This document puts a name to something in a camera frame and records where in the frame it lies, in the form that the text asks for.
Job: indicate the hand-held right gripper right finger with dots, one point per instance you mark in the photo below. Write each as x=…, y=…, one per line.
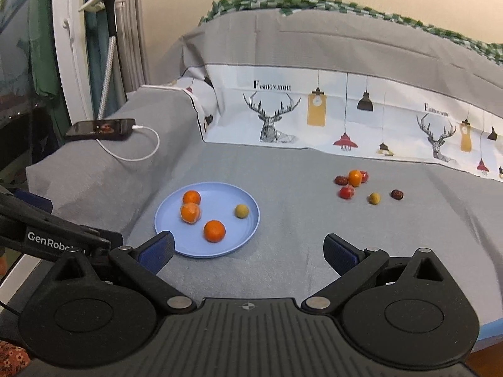
x=340, y=253

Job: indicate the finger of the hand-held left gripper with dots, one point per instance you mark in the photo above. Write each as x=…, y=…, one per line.
x=35, y=201
x=47, y=235

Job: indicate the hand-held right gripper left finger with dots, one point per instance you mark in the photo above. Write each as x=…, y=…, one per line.
x=161, y=249

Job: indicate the plastic-wrapped red fruit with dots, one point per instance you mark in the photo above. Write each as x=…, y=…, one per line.
x=346, y=192

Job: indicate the light blue plate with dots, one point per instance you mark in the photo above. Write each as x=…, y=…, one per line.
x=232, y=241

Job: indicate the small red fruit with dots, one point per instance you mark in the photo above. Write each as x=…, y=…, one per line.
x=365, y=176

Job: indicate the plastic-wrapped orange mandarin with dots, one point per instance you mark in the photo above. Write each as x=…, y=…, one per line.
x=190, y=213

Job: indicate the small yellow-green fruit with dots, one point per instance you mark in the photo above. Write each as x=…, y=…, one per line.
x=375, y=198
x=241, y=211

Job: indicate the dark red jujube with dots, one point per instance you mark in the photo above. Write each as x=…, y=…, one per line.
x=397, y=194
x=340, y=180

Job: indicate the black smartphone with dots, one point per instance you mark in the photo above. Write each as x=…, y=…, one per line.
x=98, y=129

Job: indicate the deer and lamp printed cloth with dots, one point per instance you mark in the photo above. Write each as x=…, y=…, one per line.
x=353, y=125

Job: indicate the floral cloth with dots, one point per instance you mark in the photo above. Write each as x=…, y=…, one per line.
x=11, y=359

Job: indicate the teal curtain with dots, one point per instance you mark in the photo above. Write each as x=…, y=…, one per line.
x=94, y=66

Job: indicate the green curtain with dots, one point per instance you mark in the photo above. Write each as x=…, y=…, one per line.
x=43, y=47

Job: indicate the grey curtain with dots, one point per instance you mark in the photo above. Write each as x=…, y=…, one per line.
x=131, y=47

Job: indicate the gooseneck phone holder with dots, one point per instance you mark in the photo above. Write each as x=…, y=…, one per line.
x=111, y=11

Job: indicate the white curved frame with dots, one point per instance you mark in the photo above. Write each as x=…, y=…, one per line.
x=72, y=66

